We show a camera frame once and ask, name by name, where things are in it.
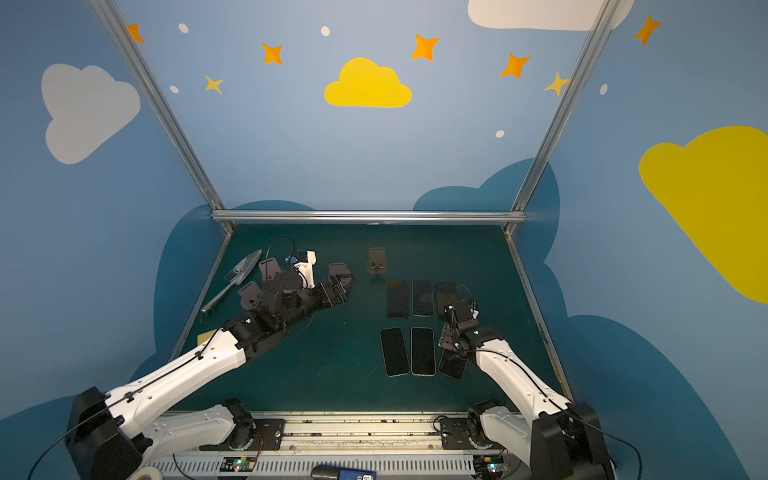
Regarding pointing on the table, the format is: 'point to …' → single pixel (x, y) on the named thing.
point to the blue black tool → (333, 472)
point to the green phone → (394, 352)
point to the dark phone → (445, 293)
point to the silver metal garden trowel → (236, 275)
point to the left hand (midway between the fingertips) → (349, 281)
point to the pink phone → (453, 363)
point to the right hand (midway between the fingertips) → (459, 335)
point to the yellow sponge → (201, 338)
